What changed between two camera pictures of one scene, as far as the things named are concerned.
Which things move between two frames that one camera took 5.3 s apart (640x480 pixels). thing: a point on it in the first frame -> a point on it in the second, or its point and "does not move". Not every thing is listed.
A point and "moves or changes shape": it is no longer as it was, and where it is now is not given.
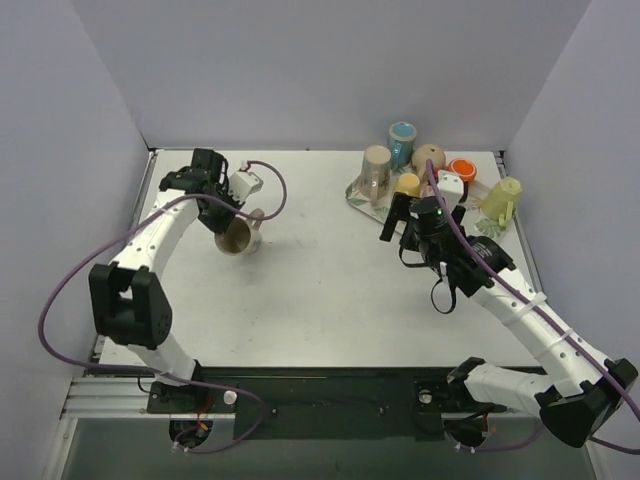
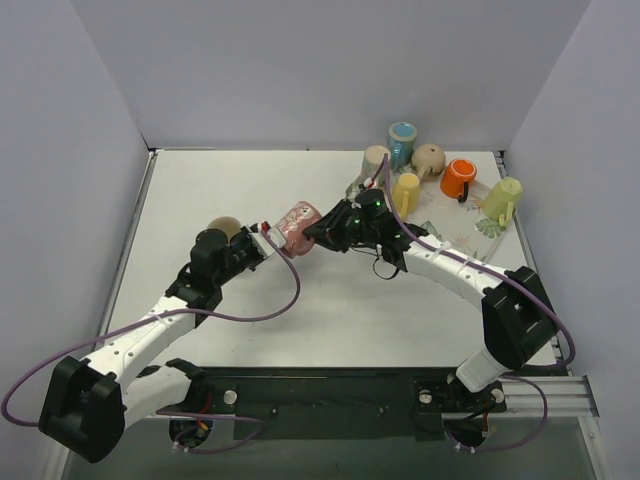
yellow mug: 409,183 does not move
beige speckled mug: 243,236 moves or changes shape
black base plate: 340,404 does not move
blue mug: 401,139 does not move
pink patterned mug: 427,191 -> 293,224
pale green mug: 501,200 does not move
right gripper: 417,220 -> 335,226
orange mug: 465,167 does not move
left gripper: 218,216 -> 252,244
